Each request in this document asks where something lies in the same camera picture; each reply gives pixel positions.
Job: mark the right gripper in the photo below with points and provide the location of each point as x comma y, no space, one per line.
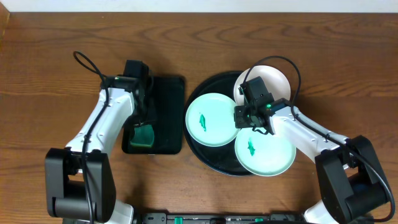
239,122

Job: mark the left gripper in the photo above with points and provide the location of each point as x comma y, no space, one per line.
146,116

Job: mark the green sponge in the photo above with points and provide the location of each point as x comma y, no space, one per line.
143,136

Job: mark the light green plate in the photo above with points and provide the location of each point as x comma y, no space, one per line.
263,154
210,120

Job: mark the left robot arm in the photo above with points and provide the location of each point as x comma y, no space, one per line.
78,178

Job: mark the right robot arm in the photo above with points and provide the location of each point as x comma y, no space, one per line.
352,183

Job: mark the black rectangular tray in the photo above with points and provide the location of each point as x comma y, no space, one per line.
168,94

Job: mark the black round tray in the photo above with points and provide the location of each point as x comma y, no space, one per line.
222,159

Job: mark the white plate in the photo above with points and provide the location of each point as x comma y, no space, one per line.
275,81

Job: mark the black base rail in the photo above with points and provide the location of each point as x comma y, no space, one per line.
163,218

